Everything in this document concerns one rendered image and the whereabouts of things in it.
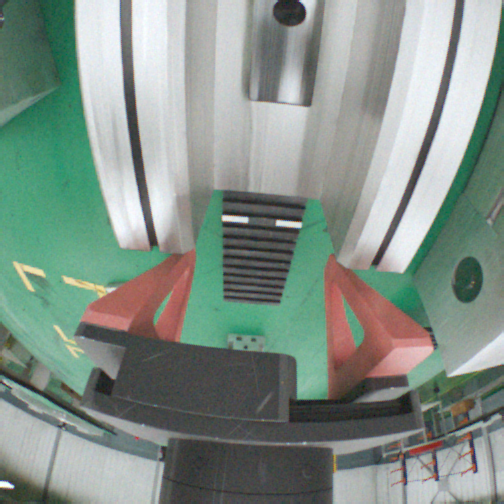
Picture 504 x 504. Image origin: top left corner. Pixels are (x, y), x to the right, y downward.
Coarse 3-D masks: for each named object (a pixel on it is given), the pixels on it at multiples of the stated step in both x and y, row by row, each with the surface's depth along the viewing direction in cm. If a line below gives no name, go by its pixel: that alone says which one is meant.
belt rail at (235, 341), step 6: (228, 336) 28; (234, 336) 28; (240, 336) 28; (246, 336) 28; (252, 336) 28; (258, 336) 28; (228, 342) 27; (234, 342) 27; (240, 342) 27; (246, 342) 27; (252, 342) 27; (258, 342) 27; (264, 342) 27; (228, 348) 26; (234, 348) 26; (240, 348) 27; (246, 348) 27; (252, 348) 27; (258, 348) 27
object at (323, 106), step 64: (128, 0) 3; (192, 0) 4; (256, 0) 5; (320, 0) 5; (384, 0) 4; (448, 0) 2; (128, 64) 4; (192, 64) 5; (256, 64) 6; (320, 64) 7; (384, 64) 4; (448, 64) 3; (128, 128) 5; (192, 128) 6; (256, 128) 9; (320, 128) 9; (384, 128) 5; (448, 128) 4; (128, 192) 6; (192, 192) 7; (256, 192) 11; (320, 192) 11; (384, 192) 6; (384, 256) 7
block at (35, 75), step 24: (0, 0) 3; (24, 0) 5; (0, 24) 5; (24, 24) 6; (0, 48) 6; (24, 48) 7; (48, 48) 9; (0, 72) 6; (24, 72) 8; (48, 72) 9; (0, 96) 7; (24, 96) 8; (0, 120) 9
